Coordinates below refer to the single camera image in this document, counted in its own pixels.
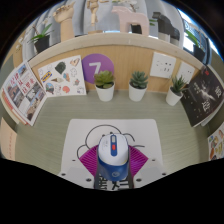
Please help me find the purple round number sticker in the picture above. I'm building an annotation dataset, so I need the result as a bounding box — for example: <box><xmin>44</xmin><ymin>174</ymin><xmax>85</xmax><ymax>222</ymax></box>
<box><xmin>81</xmin><ymin>53</ymin><xmax>115</xmax><ymax>84</ymax></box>

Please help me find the green plant in black pot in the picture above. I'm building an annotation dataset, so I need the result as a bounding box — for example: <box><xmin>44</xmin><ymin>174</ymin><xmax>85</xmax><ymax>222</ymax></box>
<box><xmin>183</xmin><ymin>28</ymin><xmax>208</xmax><ymax>63</ymax></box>

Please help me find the white card with stickers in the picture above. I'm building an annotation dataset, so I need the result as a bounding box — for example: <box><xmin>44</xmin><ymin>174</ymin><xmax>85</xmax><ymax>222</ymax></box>
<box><xmin>37</xmin><ymin>55</ymin><xmax>87</xmax><ymax>98</ymax></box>

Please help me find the white wall socket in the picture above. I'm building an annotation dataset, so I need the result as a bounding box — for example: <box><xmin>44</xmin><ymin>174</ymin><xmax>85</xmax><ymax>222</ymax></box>
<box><xmin>175</xmin><ymin>61</ymin><xmax>196</xmax><ymax>84</ymax></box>
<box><xmin>149</xmin><ymin>51</ymin><xmax>177</xmax><ymax>80</ymax></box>

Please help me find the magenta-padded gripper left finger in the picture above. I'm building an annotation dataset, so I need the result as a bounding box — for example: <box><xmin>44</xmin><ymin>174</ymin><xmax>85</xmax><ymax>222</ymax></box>
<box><xmin>57</xmin><ymin>145</ymin><xmax>101</xmax><ymax>189</ymax></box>

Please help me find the beige wooden desk shelf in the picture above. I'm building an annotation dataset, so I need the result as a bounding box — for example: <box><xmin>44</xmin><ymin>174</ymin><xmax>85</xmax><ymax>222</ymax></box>
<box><xmin>6</xmin><ymin>32</ymin><xmax>214</xmax><ymax>94</ymax></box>

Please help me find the colourful sticker card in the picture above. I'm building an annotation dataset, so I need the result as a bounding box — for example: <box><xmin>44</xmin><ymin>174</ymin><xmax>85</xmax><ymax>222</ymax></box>
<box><xmin>207</xmin><ymin>121</ymin><xmax>224</xmax><ymax>162</ymax></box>

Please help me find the wooden mannequin figure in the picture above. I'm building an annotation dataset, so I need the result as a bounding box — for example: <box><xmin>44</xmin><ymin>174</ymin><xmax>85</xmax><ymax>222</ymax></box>
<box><xmin>85</xmin><ymin>0</ymin><xmax>111</xmax><ymax>35</ymax></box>

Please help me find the wooden hand model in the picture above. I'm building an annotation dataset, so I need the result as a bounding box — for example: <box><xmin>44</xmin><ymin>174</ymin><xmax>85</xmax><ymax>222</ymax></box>
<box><xmin>52</xmin><ymin>1</ymin><xmax>76</xmax><ymax>43</ymax></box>

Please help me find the white book with photo cover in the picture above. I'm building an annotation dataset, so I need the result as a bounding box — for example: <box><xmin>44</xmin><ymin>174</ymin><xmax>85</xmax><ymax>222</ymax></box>
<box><xmin>0</xmin><ymin>60</ymin><xmax>48</xmax><ymax>127</ymax></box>

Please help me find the pink horse figure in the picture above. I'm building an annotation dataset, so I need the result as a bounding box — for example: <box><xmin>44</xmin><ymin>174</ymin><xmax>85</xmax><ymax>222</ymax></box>
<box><xmin>111</xmin><ymin>5</ymin><xmax>151</xmax><ymax>37</ymax></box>

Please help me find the grey curtain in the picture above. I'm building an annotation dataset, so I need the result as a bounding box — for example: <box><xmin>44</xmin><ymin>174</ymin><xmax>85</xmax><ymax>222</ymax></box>
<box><xmin>19</xmin><ymin>0</ymin><xmax>188</xmax><ymax>44</ymax></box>

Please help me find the blue and white computer mouse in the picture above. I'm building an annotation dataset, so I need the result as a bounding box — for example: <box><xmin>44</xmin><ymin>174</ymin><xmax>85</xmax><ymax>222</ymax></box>
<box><xmin>96</xmin><ymin>133</ymin><xmax>130</xmax><ymax>183</ymax></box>

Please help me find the black book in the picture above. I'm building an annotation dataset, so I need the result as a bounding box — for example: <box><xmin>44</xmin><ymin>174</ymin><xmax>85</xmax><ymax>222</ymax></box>
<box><xmin>179</xmin><ymin>65</ymin><xmax>224</xmax><ymax>128</ymax></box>

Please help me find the white mouse pad with drawing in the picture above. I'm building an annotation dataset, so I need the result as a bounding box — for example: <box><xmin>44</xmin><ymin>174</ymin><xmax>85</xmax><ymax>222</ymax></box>
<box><xmin>59</xmin><ymin>118</ymin><xmax>165</xmax><ymax>191</ymax></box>

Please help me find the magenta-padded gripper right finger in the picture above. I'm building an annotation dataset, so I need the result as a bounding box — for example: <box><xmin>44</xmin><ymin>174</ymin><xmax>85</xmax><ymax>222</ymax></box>
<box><xmin>127</xmin><ymin>145</ymin><xmax>169</xmax><ymax>189</ymax></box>

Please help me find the black horse figure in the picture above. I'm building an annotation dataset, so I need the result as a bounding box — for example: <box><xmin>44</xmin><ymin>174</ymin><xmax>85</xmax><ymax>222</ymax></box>
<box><xmin>152</xmin><ymin>11</ymin><xmax>181</xmax><ymax>46</ymax></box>

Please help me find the small succulent in white pot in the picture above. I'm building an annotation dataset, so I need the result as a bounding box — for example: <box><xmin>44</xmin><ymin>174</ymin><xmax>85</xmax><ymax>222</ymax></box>
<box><xmin>128</xmin><ymin>70</ymin><xmax>149</xmax><ymax>102</ymax></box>
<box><xmin>165</xmin><ymin>75</ymin><xmax>186</xmax><ymax>107</ymax></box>
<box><xmin>93</xmin><ymin>70</ymin><xmax>116</xmax><ymax>102</ymax></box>

